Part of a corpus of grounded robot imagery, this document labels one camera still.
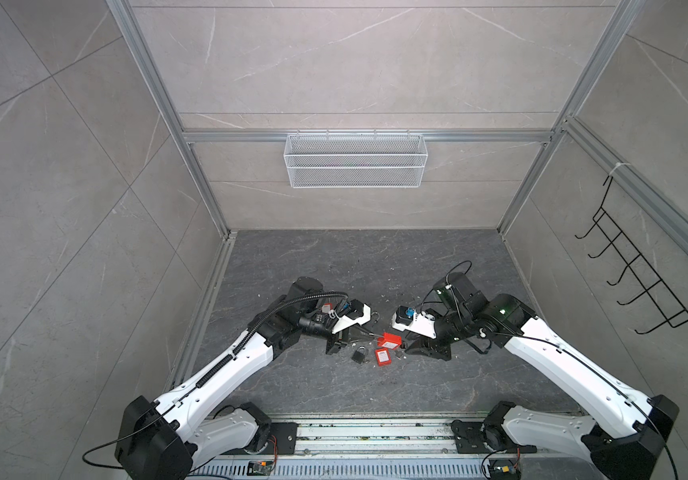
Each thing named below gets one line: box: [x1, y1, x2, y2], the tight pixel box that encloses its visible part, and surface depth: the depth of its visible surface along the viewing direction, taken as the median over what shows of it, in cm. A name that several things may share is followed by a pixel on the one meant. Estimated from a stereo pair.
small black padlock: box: [351, 345, 367, 364], surface depth 89 cm
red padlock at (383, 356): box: [375, 348, 392, 367], surface depth 87 cm
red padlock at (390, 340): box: [377, 332, 403, 350], surface depth 67 cm
